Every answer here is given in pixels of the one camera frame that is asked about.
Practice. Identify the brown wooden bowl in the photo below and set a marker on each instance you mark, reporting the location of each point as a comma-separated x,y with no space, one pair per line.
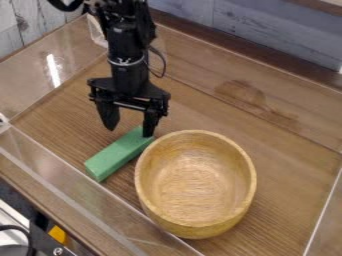
195,181

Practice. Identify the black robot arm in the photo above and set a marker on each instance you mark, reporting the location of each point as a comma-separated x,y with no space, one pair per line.
129,30

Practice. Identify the yellow and black device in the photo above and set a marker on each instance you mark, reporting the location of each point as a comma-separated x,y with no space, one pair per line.
51,229

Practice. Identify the clear acrylic front wall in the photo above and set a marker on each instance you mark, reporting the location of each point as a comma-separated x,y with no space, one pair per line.
107,226

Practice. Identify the green rectangular block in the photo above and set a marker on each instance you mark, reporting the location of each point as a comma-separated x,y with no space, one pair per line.
111,158

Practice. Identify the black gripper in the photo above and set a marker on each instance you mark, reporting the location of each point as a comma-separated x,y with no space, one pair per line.
129,89

